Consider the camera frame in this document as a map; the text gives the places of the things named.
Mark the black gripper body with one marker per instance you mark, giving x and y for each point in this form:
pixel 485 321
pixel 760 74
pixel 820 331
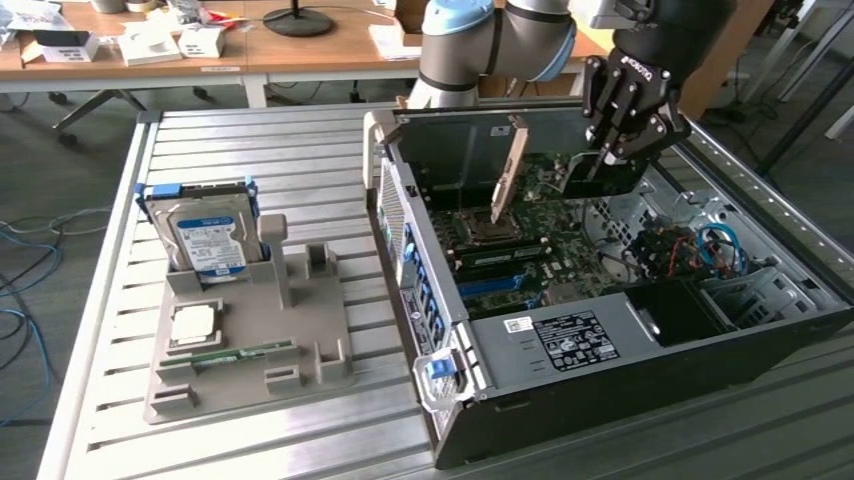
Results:
pixel 674 40

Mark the graphics card with metal bracket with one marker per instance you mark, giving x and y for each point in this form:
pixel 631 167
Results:
pixel 601 182

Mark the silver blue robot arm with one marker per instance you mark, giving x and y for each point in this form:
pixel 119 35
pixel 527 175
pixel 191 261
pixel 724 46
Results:
pixel 454 50

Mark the green motherboard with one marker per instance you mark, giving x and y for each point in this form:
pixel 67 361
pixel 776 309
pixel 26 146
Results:
pixel 574 260

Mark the CPU socket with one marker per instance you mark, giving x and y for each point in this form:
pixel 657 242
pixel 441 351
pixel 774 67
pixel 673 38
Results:
pixel 481 230

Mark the white paper stack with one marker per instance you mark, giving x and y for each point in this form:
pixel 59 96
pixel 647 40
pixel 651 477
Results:
pixel 394 42

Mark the brown cardboard box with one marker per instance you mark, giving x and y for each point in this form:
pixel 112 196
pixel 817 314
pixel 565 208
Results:
pixel 409 15

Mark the black installed RAM stick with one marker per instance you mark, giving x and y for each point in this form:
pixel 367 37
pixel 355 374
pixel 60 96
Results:
pixel 501 259

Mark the silver disk bay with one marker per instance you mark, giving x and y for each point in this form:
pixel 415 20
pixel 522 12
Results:
pixel 768 300

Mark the blue expansion slot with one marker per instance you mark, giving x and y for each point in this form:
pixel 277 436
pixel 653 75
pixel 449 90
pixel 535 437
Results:
pixel 490 286

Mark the wooden desk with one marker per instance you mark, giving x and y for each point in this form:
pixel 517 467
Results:
pixel 301 50

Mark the black lamp base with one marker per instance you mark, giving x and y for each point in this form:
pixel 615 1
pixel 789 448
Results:
pixel 297 22

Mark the grey power supply unit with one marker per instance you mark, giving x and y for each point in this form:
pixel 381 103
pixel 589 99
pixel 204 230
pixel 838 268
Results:
pixel 507 350

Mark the black open PC case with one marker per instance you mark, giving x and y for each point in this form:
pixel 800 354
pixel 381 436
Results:
pixel 601 415

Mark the blue case latch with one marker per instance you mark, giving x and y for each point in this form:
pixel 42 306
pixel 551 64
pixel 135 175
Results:
pixel 439 370

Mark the white carton with label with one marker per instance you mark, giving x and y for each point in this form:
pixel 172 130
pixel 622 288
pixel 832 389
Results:
pixel 200 42

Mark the grey parts rack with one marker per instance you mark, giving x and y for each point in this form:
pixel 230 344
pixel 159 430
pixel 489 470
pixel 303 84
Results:
pixel 267 320

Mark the white open box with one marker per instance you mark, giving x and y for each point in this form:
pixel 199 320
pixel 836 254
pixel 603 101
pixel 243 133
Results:
pixel 150 50

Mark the silver CPU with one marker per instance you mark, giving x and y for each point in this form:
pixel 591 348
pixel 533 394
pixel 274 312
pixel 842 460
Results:
pixel 192 325

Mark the green RAM stick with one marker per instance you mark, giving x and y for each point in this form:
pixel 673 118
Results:
pixel 220 356

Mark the white box with black lid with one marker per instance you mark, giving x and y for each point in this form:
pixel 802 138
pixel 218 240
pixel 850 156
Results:
pixel 67 52

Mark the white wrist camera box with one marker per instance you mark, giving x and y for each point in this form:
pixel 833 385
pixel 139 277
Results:
pixel 601 15

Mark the hard disk in blue bracket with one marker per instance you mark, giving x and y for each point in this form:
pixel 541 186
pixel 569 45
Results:
pixel 203 240

